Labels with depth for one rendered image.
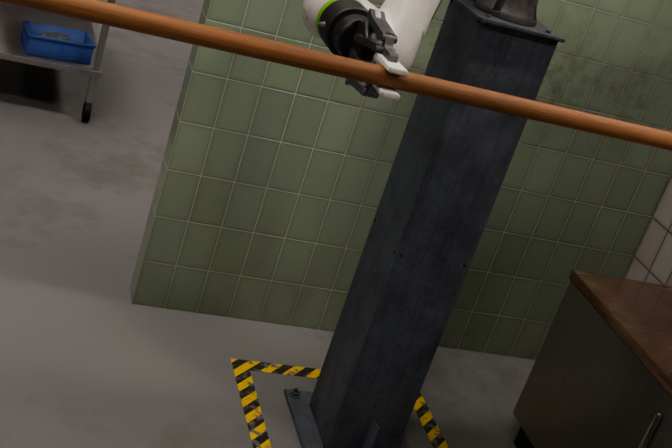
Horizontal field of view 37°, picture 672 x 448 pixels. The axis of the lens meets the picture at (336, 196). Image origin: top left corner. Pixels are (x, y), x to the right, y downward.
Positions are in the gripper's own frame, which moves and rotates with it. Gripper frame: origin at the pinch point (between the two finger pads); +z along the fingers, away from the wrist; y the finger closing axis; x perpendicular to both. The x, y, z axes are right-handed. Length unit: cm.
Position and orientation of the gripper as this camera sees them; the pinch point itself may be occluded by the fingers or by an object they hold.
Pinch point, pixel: (388, 76)
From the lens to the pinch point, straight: 151.9
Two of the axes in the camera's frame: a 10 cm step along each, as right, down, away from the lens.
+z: 2.4, 4.4, -8.6
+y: -2.9, 8.8, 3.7
